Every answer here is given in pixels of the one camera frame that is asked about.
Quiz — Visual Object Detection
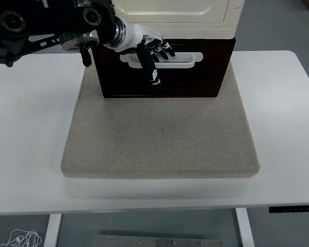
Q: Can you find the dark wooden drawer housing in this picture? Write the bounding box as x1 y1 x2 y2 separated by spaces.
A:
90 37 237 99

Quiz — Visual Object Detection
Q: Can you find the white cable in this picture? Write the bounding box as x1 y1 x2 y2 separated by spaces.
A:
0 229 43 247

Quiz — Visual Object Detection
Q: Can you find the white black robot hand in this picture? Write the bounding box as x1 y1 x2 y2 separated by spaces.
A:
103 21 176 91

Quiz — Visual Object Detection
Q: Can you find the beige fabric mat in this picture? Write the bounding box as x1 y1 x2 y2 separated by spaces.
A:
60 61 261 180

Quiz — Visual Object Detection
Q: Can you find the black table control panel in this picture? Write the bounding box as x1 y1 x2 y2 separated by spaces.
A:
269 204 309 214

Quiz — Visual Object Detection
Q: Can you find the white table leg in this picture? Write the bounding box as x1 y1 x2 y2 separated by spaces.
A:
43 214 63 247
234 207 256 247

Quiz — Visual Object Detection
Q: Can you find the dark drawer with white handle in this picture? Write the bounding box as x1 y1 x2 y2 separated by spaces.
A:
95 38 232 72

